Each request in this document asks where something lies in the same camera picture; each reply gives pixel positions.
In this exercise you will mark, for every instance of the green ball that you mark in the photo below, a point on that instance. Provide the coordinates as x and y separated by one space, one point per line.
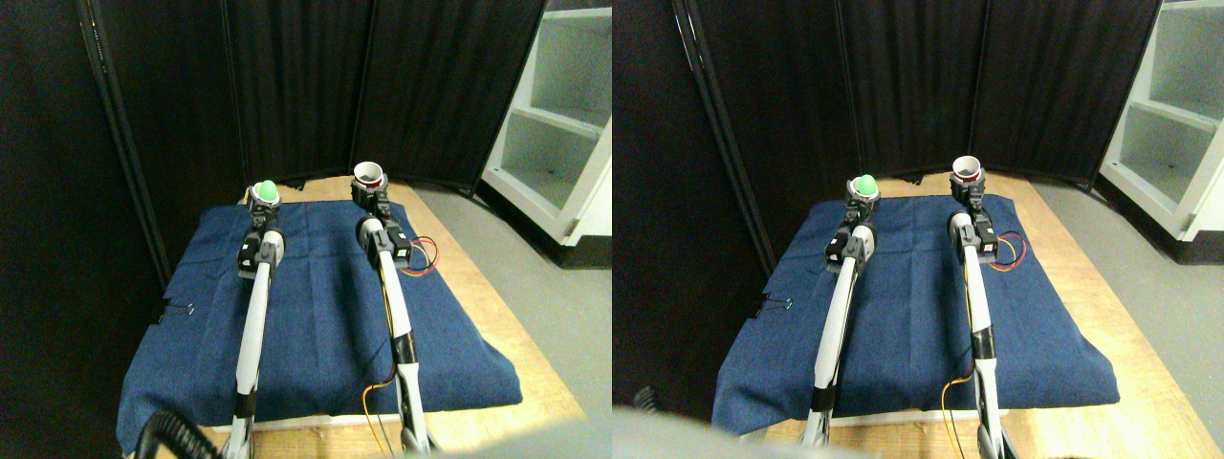
864 184
267 188

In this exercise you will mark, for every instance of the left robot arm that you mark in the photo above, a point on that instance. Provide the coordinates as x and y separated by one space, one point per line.
253 335
839 330

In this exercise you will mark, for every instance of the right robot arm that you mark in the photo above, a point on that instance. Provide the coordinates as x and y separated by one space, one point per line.
395 296
977 296

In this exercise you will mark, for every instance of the dark blue cloth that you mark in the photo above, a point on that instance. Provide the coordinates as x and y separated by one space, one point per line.
316 325
908 325

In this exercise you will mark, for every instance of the curtain stand pole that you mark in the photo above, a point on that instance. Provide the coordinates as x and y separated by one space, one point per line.
724 143
125 143

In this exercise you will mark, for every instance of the white shelf unit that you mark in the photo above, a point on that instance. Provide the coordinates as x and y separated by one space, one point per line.
1157 134
535 143

